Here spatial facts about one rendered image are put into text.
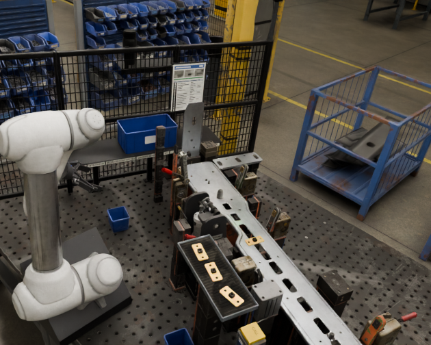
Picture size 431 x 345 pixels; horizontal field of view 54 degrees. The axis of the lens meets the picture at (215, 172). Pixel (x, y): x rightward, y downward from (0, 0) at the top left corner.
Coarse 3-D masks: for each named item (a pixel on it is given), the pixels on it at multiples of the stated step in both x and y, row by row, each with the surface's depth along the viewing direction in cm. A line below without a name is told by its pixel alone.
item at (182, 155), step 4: (180, 152) 206; (188, 152) 206; (180, 156) 205; (184, 156) 204; (188, 156) 207; (180, 160) 209; (184, 160) 206; (184, 164) 207; (184, 168) 209; (184, 172) 210; (184, 176) 211
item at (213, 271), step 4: (208, 264) 154; (212, 264) 154; (208, 268) 152; (212, 268) 151; (216, 268) 153; (208, 272) 151; (212, 272) 150; (216, 272) 151; (212, 276) 149; (216, 276) 150; (220, 276) 150; (212, 280) 148; (216, 280) 148
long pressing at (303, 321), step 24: (192, 168) 234; (216, 168) 236; (216, 192) 218; (240, 216) 204; (240, 240) 190; (264, 240) 192; (264, 264) 179; (288, 264) 181; (312, 288) 171; (288, 312) 160; (312, 312) 161; (312, 336) 153; (336, 336) 154
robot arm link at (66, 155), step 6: (72, 150) 154; (66, 156) 160; (60, 162) 161; (66, 162) 163; (60, 168) 163; (60, 174) 165; (24, 192) 181; (24, 198) 178; (24, 204) 178; (24, 210) 178
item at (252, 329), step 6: (252, 324) 135; (240, 330) 134; (246, 330) 133; (252, 330) 133; (258, 330) 133; (246, 336) 131; (252, 336) 131; (258, 336) 132; (264, 336) 132; (252, 342) 130
